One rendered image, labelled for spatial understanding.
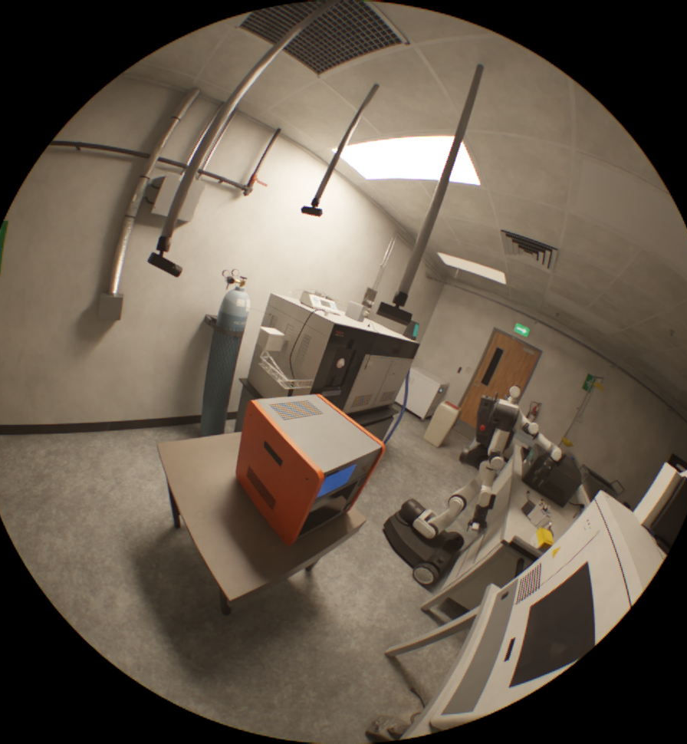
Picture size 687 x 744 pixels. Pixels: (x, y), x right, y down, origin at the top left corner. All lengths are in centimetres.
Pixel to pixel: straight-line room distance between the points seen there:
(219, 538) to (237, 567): 13
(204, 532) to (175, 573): 74
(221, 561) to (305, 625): 85
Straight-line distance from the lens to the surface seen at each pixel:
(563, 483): 219
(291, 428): 85
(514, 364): 496
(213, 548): 98
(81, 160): 218
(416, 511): 208
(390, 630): 186
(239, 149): 225
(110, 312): 195
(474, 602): 195
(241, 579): 94
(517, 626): 82
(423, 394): 459
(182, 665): 161
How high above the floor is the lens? 159
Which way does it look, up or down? 17 degrees down
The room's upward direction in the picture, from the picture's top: 21 degrees clockwise
